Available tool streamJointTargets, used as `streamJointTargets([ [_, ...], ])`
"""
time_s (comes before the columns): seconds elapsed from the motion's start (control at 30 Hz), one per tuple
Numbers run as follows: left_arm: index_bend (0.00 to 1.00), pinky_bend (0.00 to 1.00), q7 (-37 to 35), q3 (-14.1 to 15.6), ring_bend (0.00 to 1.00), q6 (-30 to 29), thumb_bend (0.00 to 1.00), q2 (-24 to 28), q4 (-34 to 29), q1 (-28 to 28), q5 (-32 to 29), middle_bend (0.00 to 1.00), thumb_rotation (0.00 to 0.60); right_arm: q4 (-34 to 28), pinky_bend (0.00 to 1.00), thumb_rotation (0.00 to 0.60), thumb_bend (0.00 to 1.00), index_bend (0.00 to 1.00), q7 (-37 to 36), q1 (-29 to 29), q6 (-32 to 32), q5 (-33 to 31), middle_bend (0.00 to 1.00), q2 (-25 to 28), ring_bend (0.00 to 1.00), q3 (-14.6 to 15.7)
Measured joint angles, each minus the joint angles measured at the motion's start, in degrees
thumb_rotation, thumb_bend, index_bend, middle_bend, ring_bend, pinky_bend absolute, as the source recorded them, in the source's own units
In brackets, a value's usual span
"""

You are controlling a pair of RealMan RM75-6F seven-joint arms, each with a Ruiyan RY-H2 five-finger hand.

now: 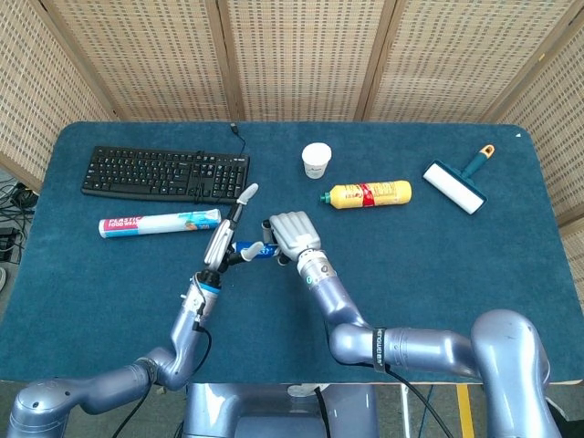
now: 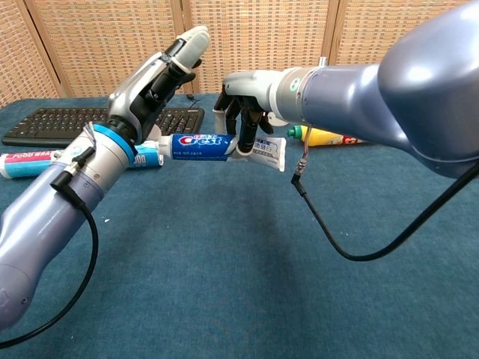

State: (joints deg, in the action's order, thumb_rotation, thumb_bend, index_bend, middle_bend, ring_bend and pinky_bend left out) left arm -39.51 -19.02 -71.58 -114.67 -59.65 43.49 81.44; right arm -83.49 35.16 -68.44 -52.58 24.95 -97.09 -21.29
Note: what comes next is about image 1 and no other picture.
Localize yellow bottle with red label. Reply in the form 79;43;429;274
319;180;413;211

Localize black keyboard cable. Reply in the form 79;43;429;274
190;122;247;205

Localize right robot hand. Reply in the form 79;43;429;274
260;211;324;266

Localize white lint roller teal handle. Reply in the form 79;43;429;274
422;144;495;216

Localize woven bamboo folding screen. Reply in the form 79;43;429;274
0;0;584;238

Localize small blue object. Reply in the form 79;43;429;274
231;240;280;261

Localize black computer keyboard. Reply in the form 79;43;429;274
80;145;251;205

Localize silver robot torso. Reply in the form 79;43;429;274
182;382;380;438

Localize black floor cables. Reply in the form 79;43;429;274
0;180;37;266

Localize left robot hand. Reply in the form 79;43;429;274
203;182;266;275

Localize plastic food wrap roll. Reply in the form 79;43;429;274
98;208;223;239

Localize white paper cup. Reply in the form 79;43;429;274
301;142;332;180

